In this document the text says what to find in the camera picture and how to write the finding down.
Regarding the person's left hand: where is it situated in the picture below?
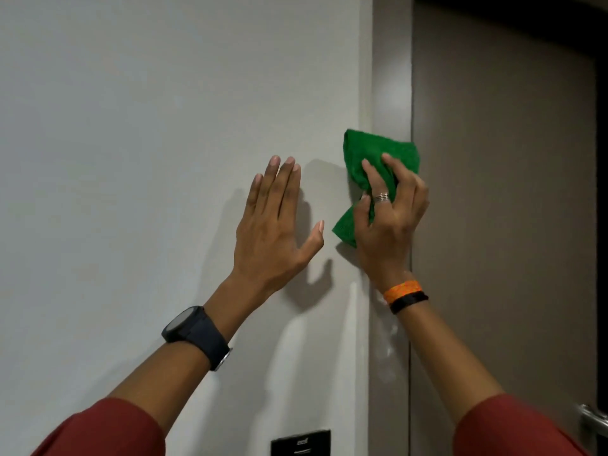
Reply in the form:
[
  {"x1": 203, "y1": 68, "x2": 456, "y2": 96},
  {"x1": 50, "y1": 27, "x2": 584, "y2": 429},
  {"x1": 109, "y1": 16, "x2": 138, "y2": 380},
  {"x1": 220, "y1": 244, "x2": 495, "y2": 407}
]
[{"x1": 231, "y1": 155, "x2": 326, "y2": 300}]

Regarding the person's right hand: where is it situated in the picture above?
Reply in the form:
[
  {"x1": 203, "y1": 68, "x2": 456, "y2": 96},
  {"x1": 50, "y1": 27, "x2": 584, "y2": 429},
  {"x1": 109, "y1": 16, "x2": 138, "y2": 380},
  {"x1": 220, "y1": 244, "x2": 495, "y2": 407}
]
[{"x1": 353, "y1": 153, "x2": 430, "y2": 293}]

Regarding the green cleaning cloth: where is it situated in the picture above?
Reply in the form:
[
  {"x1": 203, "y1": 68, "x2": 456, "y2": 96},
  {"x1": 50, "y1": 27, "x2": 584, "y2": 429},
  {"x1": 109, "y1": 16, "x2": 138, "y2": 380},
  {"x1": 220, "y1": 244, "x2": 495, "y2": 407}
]
[{"x1": 332, "y1": 129, "x2": 421, "y2": 248}]

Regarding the person's right forearm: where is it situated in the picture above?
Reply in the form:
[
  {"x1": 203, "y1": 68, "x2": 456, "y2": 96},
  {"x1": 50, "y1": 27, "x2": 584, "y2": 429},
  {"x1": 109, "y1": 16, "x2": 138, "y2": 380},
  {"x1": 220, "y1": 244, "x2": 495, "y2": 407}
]
[{"x1": 377, "y1": 273, "x2": 505, "y2": 425}]

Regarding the person's left forearm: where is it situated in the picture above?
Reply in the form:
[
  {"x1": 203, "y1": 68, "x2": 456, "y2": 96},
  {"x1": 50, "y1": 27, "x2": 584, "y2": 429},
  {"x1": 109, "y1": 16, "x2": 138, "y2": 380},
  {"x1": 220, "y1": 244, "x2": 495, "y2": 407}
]
[{"x1": 108, "y1": 273, "x2": 276, "y2": 435}]

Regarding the orange wristband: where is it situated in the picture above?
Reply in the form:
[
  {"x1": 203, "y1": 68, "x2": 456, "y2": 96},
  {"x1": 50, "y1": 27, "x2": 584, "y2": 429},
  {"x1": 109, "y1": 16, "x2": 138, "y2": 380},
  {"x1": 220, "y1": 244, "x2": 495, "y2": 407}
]
[{"x1": 383, "y1": 280, "x2": 423, "y2": 305}]

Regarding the black wristband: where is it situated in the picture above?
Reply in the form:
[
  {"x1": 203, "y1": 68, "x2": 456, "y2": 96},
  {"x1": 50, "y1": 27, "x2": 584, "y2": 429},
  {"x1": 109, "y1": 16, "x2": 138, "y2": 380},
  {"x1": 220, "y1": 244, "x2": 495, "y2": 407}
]
[{"x1": 389, "y1": 291, "x2": 429, "y2": 315}]

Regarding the grey door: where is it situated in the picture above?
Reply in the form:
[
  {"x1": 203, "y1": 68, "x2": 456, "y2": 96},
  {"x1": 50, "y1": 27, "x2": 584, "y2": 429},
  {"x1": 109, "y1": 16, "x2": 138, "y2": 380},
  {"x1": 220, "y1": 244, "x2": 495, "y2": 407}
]
[{"x1": 409, "y1": 0, "x2": 600, "y2": 456}]

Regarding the black wrist watch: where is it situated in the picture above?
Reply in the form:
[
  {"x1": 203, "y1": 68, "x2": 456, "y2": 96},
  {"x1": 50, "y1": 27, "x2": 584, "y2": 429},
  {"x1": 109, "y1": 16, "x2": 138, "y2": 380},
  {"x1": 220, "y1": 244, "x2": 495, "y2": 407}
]
[{"x1": 161, "y1": 306, "x2": 233, "y2": 372}]

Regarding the red right sleeve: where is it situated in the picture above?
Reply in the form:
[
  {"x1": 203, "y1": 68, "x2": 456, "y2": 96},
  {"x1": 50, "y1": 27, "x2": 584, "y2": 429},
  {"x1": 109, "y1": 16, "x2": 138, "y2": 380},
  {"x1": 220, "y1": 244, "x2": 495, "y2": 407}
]
[{"x1": 452, "y1": 394, "x2": 578, "y2": 456}]

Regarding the red sleeve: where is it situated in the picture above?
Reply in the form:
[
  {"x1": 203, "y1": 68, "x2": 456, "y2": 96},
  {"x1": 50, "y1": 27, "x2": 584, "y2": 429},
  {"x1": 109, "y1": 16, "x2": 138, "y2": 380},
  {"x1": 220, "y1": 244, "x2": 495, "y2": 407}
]
[
  {"x1": 452, "y1": 394, "x2": 578, "y2": 456},
  {"x1": 31, "y1": 398, "x2": 166, "y2": 456}
]

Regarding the red left sleeve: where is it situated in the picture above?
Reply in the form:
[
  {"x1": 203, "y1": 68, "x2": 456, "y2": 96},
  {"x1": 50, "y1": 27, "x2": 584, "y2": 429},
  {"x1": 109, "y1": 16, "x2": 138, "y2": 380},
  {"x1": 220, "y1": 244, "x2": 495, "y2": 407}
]
[{"x1": 31, "y1": 398, "x2": 166, "y2": 456}]

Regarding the grey door frame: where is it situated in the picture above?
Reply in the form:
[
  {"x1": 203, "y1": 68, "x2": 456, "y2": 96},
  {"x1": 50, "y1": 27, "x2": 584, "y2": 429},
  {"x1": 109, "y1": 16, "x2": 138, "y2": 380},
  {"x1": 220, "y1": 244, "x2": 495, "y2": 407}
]
[{"x1": 369, "y1": 0, "x2": 415, "y2": 456}]

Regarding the black wall plate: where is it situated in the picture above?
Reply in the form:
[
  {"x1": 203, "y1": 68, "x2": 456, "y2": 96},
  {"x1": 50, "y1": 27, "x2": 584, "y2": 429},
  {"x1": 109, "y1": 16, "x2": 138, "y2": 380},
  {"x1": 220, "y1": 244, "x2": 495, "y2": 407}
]
[{"x1": 271, "y1": 429, "x2": 332, "y2": 456}]

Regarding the silver door handle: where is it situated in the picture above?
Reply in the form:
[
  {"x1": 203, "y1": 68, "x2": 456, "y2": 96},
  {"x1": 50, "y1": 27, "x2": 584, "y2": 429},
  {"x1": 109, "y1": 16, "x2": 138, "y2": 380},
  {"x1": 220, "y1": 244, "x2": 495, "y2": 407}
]
[{"x1": 578, "y1": 403, "x2": 608, "y2": 438}]

